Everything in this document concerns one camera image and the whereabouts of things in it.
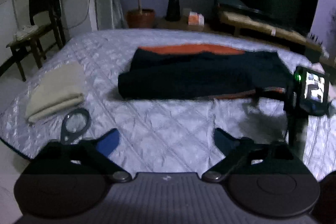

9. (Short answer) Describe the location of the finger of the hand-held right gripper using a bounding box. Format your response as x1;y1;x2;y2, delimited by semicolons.
253;86;288;103

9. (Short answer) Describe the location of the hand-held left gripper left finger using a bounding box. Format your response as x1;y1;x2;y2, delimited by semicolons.
26;128;132;184

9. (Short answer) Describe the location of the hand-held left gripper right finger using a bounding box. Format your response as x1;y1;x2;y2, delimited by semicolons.
201;127;313;184

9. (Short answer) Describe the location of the dark jacket with orange lining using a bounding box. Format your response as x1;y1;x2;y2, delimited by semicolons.
118;43;296;102

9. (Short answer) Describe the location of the beige cloth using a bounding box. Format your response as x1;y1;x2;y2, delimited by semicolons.
25;60;86;123

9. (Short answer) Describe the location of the pen holder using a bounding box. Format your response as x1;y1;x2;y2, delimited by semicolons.
308;34;324;46

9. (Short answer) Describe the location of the silver quilted bedspread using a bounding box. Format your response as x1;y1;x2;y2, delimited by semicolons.
0;28;336;182

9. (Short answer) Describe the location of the orange tissue box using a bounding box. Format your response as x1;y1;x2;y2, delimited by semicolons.
188;11;205;26

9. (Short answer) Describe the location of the wooden tv cabinet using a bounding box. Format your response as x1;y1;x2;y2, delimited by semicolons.
155;15;331;62

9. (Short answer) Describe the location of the brown plant pot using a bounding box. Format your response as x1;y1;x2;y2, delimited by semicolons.
126;9;156;29

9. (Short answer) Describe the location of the black speaker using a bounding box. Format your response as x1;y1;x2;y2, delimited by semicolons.
165;0;181;22

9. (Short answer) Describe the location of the white cloth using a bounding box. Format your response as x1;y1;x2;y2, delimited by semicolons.
14;25;40;39

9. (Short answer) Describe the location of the dark wooden chair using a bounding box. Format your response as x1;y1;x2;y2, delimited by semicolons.
6;0;66;83

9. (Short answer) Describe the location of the grey ring-shaped tool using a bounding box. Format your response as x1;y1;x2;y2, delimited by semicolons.
60;108;92;145

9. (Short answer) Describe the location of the black fan cable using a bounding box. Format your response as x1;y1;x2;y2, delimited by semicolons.
67;0;91;30

